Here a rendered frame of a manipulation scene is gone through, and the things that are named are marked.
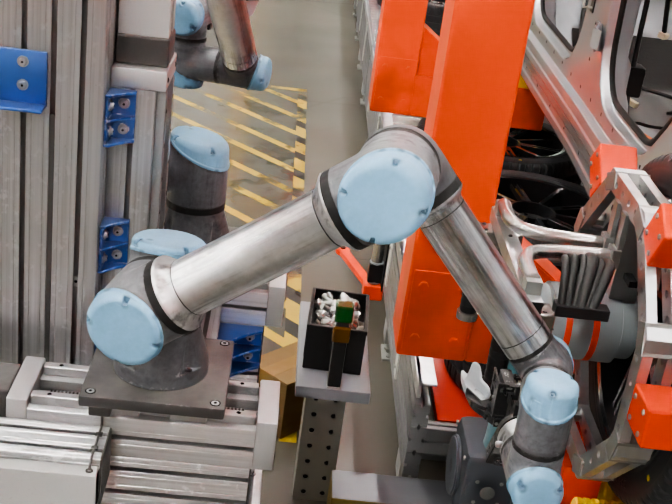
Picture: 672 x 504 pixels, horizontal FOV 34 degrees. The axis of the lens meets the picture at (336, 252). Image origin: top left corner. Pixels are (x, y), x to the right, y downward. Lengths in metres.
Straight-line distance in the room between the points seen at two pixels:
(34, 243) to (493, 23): 1.01
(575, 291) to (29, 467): 0.90
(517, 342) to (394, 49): 2.75
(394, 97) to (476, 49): 2.03
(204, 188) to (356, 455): 1.20
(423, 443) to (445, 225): 1.31
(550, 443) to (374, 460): 1.59
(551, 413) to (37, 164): 0.89
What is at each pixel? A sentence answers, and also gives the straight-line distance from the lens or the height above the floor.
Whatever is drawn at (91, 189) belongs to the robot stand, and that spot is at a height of 1.06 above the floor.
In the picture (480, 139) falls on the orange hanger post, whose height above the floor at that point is 1.05.
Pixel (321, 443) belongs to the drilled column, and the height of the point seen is 0.17.
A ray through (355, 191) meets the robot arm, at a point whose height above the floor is 1.25.
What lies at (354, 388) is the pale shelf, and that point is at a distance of 2.55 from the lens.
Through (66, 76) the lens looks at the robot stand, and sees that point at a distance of 1.80.
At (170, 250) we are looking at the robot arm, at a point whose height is 1.05.
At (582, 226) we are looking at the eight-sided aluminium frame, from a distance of 2.28.
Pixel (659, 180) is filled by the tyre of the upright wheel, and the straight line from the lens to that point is 2.14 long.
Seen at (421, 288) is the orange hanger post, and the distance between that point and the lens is 2.48.
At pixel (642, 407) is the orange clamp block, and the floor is 0.87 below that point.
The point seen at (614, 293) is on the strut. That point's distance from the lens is 2.08.
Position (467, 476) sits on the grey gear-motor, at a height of 0.35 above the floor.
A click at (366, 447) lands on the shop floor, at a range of 3.17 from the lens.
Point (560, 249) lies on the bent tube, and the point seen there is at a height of 1.01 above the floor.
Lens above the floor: 1.74
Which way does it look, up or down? 24 degrees down
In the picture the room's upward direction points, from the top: 8 degrees clockwise
